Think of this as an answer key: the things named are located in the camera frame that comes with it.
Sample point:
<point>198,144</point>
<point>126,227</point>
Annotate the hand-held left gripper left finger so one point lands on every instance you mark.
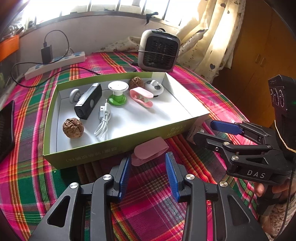
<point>124,178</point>

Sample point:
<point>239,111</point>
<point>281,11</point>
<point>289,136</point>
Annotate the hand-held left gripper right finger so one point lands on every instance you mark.
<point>172,178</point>

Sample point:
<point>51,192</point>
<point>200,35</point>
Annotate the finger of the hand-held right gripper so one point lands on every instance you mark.
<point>224,125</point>
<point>208,139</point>

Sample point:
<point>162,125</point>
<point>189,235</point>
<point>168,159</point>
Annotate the small clear jar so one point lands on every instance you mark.
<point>193,128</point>

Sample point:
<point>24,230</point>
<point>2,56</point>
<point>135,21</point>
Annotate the pink rounded clip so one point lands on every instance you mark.
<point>150,149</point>

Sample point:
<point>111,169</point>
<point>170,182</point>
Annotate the green white cardboard box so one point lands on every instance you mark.
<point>138,120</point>

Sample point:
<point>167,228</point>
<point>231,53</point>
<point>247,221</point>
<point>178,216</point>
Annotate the large brown walnut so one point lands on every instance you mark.
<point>73,128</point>

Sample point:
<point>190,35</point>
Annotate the white panda toy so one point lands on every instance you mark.
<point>155,89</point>

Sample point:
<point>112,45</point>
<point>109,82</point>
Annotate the pink long clip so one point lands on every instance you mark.
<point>141,93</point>

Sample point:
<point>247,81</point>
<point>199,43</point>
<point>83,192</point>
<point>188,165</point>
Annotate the black rectangular sensor light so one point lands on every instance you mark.
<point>89,104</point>

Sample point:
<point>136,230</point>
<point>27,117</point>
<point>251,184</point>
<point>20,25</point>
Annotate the small brown walnut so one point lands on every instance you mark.
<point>136,83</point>

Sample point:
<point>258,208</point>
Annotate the white green spool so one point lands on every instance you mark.
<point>118,87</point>

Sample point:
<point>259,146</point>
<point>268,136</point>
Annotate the grey suction hook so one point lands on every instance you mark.
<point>74,95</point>

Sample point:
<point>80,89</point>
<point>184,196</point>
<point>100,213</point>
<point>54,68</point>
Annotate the person's right forearm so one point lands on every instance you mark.
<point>277,220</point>

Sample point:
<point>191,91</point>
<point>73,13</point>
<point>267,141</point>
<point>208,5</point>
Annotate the person's right hand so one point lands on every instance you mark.
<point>259,190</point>

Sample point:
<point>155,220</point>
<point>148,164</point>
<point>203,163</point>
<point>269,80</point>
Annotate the wooden wardrobe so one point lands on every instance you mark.
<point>261,46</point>

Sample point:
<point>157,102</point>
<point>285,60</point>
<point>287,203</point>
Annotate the cream heart print curtain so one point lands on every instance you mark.
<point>219,34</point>

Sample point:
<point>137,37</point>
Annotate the grey fan heater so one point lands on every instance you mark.
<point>159,52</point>

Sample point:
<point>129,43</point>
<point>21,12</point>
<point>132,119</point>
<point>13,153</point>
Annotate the cream floral cloth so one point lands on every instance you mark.
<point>120,45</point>

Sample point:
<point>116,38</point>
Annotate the black smartphone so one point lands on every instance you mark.
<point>5,129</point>

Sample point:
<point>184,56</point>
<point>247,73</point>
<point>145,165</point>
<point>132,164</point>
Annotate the white power strip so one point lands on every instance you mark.
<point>55,63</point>

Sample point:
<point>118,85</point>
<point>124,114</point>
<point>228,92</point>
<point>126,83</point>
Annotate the white plug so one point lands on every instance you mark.
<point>69,51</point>

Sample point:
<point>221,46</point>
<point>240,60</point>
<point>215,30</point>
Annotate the black charger plug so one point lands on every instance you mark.
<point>46,54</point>

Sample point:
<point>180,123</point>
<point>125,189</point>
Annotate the barred window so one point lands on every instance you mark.
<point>104,7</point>

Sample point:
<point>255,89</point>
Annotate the orange plastic bin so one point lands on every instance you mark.
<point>8,47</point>

